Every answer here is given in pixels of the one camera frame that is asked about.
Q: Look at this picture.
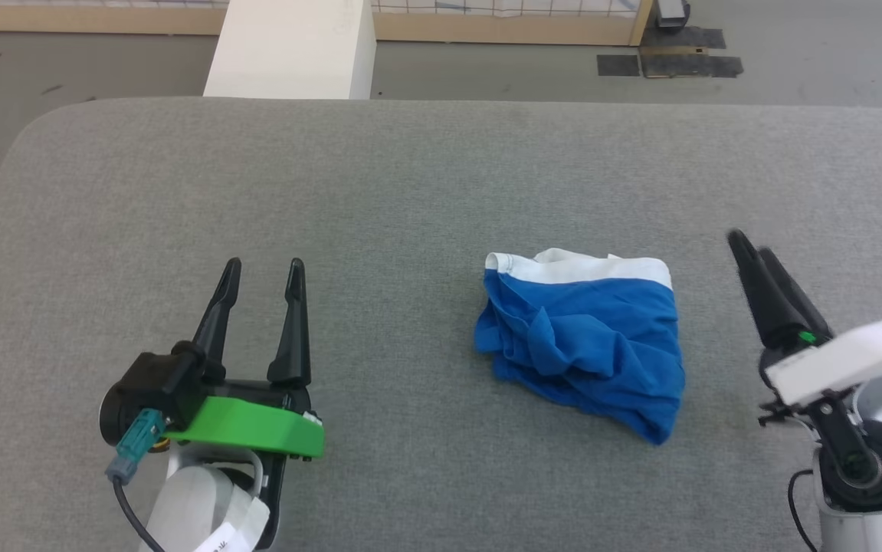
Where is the white rectangular box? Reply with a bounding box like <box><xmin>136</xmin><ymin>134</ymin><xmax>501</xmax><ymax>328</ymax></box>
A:
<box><xmin>202</xmin><ymin>0</ymin><xmax>378</xmax><ymax>101</ymax></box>

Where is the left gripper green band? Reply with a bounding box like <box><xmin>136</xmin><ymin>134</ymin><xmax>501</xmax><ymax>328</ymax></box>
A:
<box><xmin>165</xmin><ymin>258</ymin><xmax>326</xmax><ymax>463</ymax></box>

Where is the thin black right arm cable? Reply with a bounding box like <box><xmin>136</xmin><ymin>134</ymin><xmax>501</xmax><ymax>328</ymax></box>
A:
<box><xmin>788</xmin><ymin>468</ymin><xmax>820</xmax><ymax>552</ymax></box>

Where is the blue white garment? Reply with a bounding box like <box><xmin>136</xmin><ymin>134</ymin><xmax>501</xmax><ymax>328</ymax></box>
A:
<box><xmin>474</xmin><ymin>248</ymin><xmax>687</xmax><ymax>447</ymax></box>

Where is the small black floor mat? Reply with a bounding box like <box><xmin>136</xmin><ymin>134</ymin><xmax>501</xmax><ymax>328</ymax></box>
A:
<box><xmin>597</xmin><ymin>54</ymin><xmax>641</xmax><ymax>77</ymax></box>

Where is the black cable with teal connector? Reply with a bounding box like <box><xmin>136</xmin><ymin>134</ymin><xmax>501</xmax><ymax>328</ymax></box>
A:
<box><xmin>106</xmin><ymin>409</ymin><xmax>169</xmax><ymax>552</ymax></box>

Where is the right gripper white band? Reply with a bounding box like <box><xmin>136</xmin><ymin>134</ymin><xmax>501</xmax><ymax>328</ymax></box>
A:
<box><xmin>726</xmin><ymin>228</ymin><xmax>882</xmax><ymax>427</ymax></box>

